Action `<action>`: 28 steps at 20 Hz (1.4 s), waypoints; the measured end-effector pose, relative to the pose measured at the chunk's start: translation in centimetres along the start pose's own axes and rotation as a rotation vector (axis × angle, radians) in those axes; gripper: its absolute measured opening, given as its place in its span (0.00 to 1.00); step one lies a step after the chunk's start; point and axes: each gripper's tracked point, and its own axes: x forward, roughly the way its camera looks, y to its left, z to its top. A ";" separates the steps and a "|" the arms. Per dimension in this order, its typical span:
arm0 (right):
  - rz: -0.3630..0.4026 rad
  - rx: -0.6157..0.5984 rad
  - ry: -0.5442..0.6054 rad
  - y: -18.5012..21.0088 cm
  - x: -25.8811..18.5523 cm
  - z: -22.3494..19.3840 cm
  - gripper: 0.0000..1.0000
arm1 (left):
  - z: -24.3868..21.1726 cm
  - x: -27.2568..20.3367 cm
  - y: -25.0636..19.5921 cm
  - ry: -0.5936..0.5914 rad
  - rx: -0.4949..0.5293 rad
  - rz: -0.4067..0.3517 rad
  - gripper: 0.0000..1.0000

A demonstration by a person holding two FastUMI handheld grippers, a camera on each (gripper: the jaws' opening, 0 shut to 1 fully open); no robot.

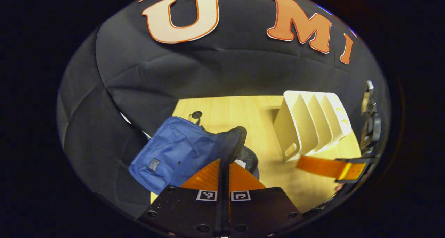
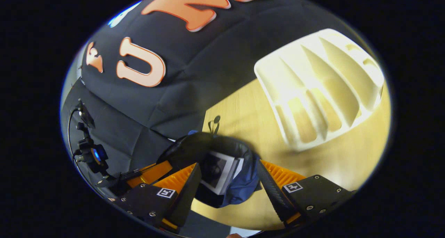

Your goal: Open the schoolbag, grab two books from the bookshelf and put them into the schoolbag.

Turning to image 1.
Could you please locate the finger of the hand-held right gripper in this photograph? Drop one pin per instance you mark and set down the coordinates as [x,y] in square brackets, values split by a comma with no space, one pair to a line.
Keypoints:
[320,165]

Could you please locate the black backdrop cloth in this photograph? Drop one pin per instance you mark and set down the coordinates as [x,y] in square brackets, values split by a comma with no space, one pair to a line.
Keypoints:
[226,67]

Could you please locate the blue schoolbag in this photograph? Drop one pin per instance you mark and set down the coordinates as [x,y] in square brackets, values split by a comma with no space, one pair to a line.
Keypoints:
[174,151]

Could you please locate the white plastic bookshelf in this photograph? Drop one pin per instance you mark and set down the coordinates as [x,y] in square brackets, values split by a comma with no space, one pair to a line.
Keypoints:
[306,123]

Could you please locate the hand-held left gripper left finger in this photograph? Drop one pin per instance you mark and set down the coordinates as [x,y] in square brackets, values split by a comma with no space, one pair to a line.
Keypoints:
[187,210]

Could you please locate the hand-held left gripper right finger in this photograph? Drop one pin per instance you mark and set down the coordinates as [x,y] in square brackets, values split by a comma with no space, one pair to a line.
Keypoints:
[260,210]

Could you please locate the black quilted side cloth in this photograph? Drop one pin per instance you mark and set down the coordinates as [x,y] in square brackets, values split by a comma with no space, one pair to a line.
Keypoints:
[87,133]

